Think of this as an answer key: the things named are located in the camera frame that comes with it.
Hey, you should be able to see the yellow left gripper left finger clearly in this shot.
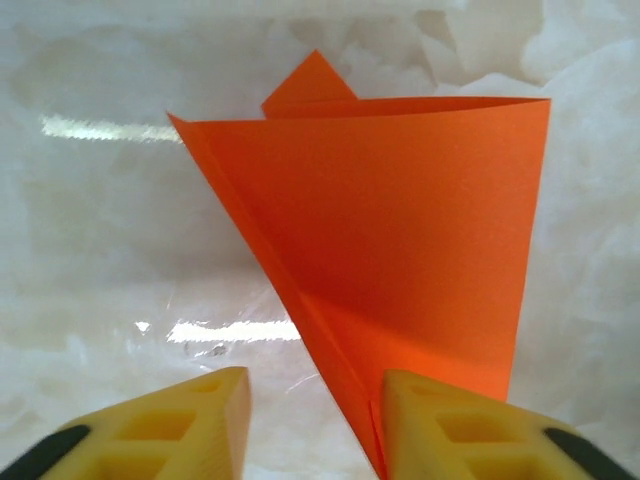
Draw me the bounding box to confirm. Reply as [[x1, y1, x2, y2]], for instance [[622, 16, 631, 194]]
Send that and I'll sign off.
[[0, 366, 250, 480]]

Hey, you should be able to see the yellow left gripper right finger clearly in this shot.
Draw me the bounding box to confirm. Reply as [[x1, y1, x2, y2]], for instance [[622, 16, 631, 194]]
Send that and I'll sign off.
[[382, 368, 640, 480]]

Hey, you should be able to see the orange paper sheet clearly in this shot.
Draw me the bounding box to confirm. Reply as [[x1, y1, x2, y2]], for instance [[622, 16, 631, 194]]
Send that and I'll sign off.
[[166, 48, 552, 479]]

